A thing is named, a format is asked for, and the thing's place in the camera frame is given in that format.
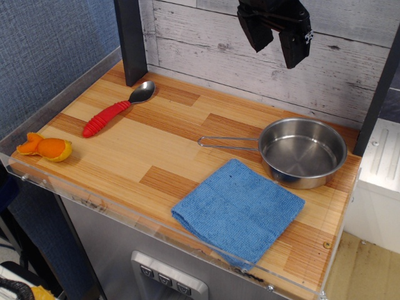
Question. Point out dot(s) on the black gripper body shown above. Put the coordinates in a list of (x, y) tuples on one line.
[(278, 15)]

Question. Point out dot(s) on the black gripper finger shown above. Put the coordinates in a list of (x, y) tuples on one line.
[(295, 47), (258, 35)]

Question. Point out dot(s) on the stainless steel pot with handle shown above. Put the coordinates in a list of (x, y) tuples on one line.
[(297, 152)]

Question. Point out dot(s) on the folded blue cloth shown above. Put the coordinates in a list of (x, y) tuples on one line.
[(239, 212)]

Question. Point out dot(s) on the yellow cloth object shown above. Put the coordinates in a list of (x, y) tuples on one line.
[(40, 293)]

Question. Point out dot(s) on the white ribbed appliance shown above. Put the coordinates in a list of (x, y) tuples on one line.
[(373, 211)]

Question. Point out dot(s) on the orange plush fish toy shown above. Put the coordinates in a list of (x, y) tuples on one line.
[(52, 149)]

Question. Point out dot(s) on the stainless steel cabinet front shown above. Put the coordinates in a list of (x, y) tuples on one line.
[(109, 242)]

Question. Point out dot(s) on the silver button control panel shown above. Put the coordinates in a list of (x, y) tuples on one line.
[(157, 280)]

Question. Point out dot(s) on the clear acrylic front guard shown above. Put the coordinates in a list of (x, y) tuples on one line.
[(142, 190)]

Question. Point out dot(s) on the dark right vertical post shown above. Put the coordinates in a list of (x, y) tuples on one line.
[(377, 102)]

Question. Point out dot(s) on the dark vertical post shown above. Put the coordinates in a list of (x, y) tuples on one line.
[(131, 40), (377, 102)]

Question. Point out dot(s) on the red-handled metal spoon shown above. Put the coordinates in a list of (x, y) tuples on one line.
[(141, 94)]

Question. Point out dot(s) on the dark left vertical post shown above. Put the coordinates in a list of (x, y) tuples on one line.
[(131, 40)]

